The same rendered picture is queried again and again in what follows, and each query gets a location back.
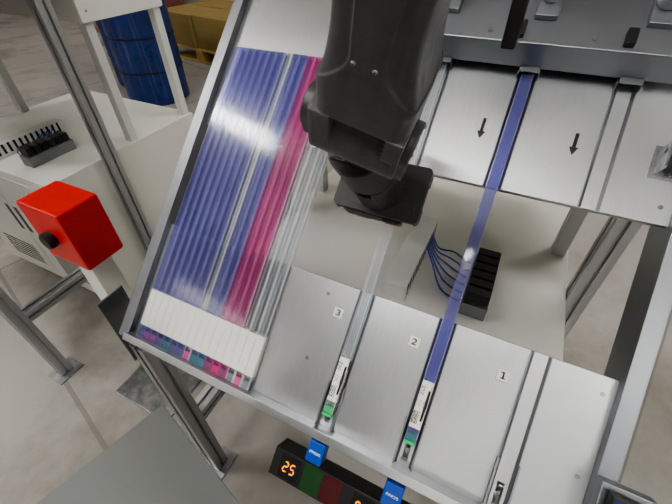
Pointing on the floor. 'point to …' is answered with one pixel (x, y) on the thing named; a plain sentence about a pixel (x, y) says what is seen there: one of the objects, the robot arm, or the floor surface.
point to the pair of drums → (141, 56)
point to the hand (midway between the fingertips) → (394, 209)
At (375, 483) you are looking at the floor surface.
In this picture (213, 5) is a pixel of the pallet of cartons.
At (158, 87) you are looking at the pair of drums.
